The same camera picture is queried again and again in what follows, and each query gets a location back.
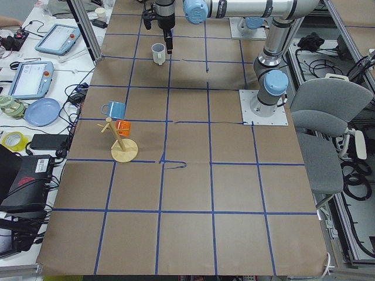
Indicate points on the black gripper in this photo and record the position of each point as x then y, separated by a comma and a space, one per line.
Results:
166, 21

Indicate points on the grey ceramic mug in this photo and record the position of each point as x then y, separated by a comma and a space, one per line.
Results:
158, 53

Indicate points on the paper cup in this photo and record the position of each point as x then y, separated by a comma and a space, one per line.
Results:
101, 14

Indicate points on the blue ceramic mug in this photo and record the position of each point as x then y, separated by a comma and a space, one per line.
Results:
114, 110

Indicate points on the orange mug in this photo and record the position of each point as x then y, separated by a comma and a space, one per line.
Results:
123, 127

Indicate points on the upper teach pendant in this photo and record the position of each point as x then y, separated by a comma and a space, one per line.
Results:
58, 40

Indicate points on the teach pendant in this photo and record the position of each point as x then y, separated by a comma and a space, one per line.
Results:
58, 40
32, 80

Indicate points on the wooden mug tree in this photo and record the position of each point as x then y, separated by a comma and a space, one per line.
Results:
124, 149

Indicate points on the lower teach pendant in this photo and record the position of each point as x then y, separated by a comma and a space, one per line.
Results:
32, 80

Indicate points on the blue plate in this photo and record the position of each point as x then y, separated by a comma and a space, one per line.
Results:
42, 112

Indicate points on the black power adapter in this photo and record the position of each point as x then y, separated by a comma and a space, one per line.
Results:
48, 141

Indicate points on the grey office chair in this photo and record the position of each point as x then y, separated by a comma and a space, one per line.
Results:
321, 110

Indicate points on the green tape rolls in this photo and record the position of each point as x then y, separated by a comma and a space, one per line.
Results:
12, 107

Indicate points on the yellow tape roll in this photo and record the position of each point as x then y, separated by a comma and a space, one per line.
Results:
15, 141

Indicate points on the black computer box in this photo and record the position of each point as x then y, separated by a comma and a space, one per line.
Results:
28, 190

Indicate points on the aluminium frame post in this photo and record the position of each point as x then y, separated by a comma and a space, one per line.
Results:
80, 15

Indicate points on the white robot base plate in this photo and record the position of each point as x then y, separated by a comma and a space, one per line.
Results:
256, 113

